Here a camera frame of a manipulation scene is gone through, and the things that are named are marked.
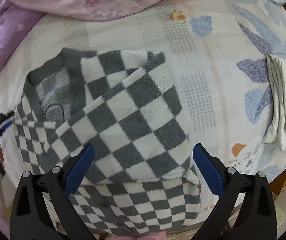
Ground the grey white checkered cardigan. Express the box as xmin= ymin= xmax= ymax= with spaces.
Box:
xmin=14 ymin=48 xmax=200 ymax=236

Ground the patterned white bed sheet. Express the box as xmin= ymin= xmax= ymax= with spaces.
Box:
xmin=0 ymin=0 xmax=286 ymax=231

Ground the folded white garment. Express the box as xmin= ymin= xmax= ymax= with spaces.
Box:
xmin=263 ymin=54 xmax=286 ymax=152

